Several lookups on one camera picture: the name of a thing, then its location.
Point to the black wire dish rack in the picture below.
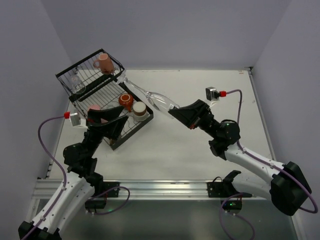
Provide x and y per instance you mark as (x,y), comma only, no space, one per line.
(101,89)

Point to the clear champagne flute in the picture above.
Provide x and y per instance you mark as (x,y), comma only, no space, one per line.
(158,101)

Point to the white and brown tumbler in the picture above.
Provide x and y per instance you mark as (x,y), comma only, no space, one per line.
(139,111)

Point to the clear glass on upper rack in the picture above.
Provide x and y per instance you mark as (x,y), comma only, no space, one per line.
(78,87)

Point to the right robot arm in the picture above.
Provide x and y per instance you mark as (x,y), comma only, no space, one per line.
(284,184)

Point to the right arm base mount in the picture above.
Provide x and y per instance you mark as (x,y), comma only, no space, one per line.
(223,188)

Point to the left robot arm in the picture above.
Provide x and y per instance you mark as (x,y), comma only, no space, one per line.
(80,183)

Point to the orange ceramic cup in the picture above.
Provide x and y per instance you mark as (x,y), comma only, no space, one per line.
(126,100)

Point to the aluminium mounting rail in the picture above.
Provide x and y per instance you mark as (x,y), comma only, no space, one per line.
(187,189)

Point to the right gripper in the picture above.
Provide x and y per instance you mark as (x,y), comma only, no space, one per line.
(198,116)

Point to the pink plastic cup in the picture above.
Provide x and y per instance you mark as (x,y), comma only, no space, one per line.
(96,107)

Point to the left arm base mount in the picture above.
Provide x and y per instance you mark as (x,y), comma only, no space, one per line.
(103,191)

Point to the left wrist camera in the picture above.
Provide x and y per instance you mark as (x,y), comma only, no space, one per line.
(75,119)

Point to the pink ceramic mug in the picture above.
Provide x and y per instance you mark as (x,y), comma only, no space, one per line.
(104,64)

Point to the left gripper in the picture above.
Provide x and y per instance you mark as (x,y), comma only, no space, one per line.
(94,128)

